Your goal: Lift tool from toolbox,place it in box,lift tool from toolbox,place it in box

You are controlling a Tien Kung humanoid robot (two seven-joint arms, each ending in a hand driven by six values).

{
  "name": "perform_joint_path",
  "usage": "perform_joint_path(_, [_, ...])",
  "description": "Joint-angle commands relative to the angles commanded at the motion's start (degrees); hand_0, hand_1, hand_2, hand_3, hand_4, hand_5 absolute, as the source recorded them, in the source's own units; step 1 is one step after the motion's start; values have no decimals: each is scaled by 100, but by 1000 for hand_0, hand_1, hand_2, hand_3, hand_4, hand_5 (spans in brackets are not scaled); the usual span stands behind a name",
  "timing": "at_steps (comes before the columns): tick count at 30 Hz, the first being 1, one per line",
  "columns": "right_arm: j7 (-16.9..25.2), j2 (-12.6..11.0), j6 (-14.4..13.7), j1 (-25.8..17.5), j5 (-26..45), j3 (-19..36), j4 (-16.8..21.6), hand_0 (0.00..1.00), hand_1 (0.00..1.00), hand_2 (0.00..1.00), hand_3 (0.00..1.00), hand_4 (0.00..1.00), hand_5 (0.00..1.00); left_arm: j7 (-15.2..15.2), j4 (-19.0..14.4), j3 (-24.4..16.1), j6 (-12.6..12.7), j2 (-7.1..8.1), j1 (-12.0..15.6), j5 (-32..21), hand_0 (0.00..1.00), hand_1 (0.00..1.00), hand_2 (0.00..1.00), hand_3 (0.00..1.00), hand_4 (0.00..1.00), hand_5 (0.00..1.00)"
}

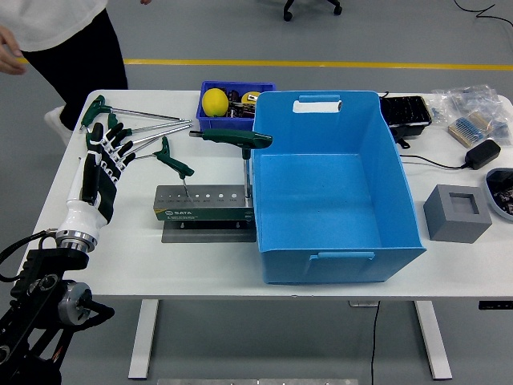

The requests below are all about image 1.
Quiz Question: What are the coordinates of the black power adapter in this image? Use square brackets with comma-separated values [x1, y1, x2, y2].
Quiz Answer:
[464, 139, 502, 170]

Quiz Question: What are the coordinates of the black floor cable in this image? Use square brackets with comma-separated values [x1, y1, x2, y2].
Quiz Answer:
[452, 0, 513, 33]

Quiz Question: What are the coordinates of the person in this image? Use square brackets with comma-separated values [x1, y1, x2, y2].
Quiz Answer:
[0, 0, 154, 148]

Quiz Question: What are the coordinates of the white table leg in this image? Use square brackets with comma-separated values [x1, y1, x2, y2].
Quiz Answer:
[414, 299, 453, 380]
[127, 298, 160, 380]

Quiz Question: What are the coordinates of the clear plastic bag of parts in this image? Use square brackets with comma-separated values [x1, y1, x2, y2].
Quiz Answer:
[430, 83, 504, 117]

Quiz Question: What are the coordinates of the small blue parts bin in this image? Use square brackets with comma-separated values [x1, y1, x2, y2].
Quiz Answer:
[196, 80, 277, 132]

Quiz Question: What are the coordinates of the black office chair base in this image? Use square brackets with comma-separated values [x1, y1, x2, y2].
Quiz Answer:
[282, 0, 343, 22]

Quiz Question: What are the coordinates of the large blue plastic box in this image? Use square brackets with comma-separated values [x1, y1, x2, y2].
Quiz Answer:
[251, 90, 427, 286]

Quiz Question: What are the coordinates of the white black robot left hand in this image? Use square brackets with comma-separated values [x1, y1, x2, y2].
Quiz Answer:
[59, 122, 137, 241]

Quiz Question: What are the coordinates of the yellow lemon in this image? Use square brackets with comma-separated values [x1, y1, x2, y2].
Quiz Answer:
[201, 87, 230, 118]

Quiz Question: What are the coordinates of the small green T-handle hex key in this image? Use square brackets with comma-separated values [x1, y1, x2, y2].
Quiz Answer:
[156, 153, 196, 198]

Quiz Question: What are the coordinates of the short green T-handle hex key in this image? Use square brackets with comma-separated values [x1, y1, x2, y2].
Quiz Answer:
[134, 136, 170, 160]

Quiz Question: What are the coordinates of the grey cube box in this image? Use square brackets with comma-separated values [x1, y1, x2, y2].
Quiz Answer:
[422, 184, 493, 244]

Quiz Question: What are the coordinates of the metal hex key holder stand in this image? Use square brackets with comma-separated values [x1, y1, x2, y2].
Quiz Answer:
[154, 184, 257, 244]

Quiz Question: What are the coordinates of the black cable under table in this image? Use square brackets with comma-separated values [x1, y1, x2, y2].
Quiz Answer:
[370, 300, 381, 385]

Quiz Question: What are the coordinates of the black adapter cable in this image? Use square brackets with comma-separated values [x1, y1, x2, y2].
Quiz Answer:
[399, 154, 469, 170]

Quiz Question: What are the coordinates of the black plastic tray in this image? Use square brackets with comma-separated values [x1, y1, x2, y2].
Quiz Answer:
[378, 95, 433, 138]

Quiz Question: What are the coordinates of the resistor tape strip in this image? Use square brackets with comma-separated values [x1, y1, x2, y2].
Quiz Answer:
[447, 111, 495, 146]

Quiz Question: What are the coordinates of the blue rimmed bowl of parts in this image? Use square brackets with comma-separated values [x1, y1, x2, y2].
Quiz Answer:
[483, 168, 513, 224]

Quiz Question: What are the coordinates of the clear bag with blue parts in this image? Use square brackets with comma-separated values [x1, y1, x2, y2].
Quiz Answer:
[487, 107, 513, 145]

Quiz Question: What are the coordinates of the large green T-handle hex key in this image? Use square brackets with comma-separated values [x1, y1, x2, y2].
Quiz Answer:
[189, 128, 273, 201]

